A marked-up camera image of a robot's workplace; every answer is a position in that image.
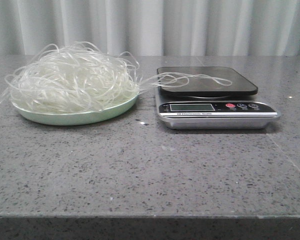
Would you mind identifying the light green round plate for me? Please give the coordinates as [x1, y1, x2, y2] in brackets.
[12, 95, 138, 126]

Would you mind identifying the white translucent vermicelli bundle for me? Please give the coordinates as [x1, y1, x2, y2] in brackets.
[0, 41, 233, 114]

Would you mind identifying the silver black kitchen scale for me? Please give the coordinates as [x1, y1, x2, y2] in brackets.
[155, 66, 281, 130]

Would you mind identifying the white pleated curtain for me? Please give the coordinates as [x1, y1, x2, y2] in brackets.
[0, 0, 300, 56]

